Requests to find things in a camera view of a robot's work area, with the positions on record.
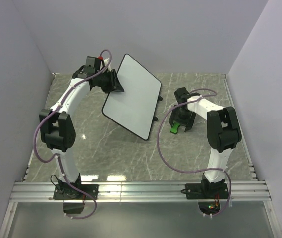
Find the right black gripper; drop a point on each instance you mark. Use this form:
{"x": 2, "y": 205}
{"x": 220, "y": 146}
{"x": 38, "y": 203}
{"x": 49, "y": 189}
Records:
{"x": 174, "y": 117}

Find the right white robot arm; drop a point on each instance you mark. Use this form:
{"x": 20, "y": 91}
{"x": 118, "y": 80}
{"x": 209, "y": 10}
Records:
{"x": 223, "y": 133}

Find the white whiteboard black frame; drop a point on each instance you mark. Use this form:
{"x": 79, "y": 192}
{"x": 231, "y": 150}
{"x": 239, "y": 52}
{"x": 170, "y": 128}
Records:
{"x": 134, "y": 109}

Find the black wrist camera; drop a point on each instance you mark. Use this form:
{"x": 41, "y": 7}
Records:
{"x": 181, "y": 95}
{"x": 92, "y": 64}

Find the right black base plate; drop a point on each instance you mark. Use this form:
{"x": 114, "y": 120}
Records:
{"x": 195, "y": 192}

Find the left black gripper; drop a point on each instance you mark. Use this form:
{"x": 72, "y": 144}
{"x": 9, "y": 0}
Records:
{"x": 115, "y": 84}

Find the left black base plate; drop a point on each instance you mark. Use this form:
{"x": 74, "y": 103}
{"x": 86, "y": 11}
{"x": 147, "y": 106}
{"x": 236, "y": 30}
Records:
{"x": 66, "y": 192}

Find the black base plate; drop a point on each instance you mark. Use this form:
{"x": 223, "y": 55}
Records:
{"x": 195, "y": 192}
{"x": 66, "y": 192}

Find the aluminium front rail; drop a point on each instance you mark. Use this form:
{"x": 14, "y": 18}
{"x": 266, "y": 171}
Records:
{"x": 122, "y": 191}

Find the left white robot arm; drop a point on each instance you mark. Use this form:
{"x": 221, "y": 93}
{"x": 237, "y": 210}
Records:
{"x": 56, "y": 126}

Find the green whiteboard eraser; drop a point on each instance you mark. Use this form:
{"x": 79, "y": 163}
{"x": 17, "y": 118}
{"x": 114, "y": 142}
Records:
{"x": 174, "y": 128}

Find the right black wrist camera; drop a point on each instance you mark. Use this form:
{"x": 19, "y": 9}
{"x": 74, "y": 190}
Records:
{"x": 181, "y": 95}

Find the aluminium right side rail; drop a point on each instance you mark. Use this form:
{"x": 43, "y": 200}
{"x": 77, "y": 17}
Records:
{"x": 250, "y": 163}

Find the aluminium rail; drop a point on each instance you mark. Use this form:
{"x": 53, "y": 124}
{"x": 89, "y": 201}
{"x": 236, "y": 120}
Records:
{"x": 122, "y": 191}
{"x": 250, "y": 163}

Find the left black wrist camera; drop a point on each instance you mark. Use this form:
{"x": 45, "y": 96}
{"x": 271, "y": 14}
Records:
{"x": 92, "y": 64}

